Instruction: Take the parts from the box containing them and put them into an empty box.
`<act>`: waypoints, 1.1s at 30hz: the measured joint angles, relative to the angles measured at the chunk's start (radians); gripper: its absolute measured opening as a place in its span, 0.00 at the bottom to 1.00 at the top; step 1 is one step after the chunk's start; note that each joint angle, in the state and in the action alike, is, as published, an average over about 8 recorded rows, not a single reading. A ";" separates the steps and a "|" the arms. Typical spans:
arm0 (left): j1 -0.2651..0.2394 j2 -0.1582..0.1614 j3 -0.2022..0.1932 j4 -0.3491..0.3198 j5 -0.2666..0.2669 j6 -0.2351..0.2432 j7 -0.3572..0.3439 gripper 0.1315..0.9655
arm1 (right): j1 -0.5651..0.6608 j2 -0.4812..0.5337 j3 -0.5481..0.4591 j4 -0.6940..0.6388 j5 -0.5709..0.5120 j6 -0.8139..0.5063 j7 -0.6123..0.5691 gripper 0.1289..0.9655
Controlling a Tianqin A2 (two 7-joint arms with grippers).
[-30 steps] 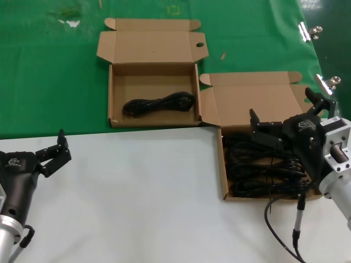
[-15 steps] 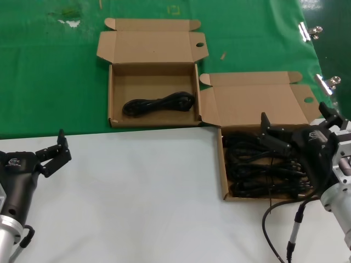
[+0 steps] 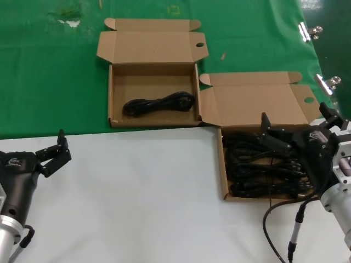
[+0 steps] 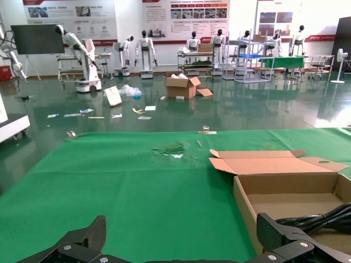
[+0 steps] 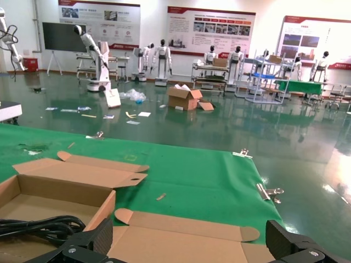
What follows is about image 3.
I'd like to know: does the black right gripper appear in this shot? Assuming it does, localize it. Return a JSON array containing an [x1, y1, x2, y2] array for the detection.
[[259, 101, 349, 193]]

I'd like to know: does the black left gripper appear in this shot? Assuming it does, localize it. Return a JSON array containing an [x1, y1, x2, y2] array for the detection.
[[0, 129, 73, 220]]

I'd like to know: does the open brown cardboard box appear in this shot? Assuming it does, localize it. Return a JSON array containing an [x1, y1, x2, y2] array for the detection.
[[199, 71, 326, 203], [95, 18, 209, 129]]

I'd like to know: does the silver binder clip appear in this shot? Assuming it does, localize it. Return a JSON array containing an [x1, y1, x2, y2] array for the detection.
[[298, 22, 324, 42], [314, 73, 342, 96]]

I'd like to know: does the green table cloth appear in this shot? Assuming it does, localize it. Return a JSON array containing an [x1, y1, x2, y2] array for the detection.
[[0, 0, 342, 140]]

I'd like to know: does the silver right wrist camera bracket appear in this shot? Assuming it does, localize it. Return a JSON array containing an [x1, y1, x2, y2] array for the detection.
[[332, 119, 351, 184]]

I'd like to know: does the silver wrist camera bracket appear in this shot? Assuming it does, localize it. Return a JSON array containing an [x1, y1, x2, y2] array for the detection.
[[332, 119, 351, 184], [0, 182, 7, 210]]

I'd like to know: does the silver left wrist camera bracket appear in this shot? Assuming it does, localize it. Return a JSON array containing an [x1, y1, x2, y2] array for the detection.
[[0, 182, 7, 210]]

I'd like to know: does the black power cable pile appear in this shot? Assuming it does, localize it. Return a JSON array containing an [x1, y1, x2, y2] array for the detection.
[[223, 132, 316, 200]]

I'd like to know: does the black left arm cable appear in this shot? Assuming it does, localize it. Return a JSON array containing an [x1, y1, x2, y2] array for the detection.
[[7, 224, 36, 263]]

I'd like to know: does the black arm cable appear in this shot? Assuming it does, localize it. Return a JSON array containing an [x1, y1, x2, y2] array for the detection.
[[262, 191, 320, 263], [7, 224, 36, 263]]

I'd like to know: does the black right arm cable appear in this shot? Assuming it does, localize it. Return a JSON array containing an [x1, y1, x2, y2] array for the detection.
[[262, 191, 320, 263]]

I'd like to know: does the cable with silver sleeve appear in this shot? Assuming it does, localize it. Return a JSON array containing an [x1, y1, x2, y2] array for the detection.
[[287, 196, 319, 262]]

